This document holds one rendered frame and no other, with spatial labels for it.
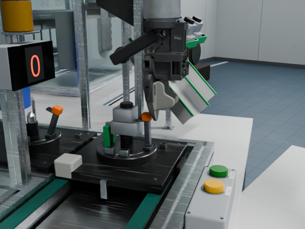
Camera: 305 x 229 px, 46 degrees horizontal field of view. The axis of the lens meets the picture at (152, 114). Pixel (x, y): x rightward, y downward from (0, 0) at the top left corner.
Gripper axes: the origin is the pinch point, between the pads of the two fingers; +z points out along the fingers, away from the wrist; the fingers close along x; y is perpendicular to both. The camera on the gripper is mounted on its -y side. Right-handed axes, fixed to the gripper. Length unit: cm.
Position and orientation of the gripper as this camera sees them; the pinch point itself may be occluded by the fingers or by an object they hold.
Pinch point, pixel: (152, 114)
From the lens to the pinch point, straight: 78.8
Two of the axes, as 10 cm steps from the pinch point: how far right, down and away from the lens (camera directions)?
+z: 0.0, 9.6, 2.9
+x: 3.0, -2.7, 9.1
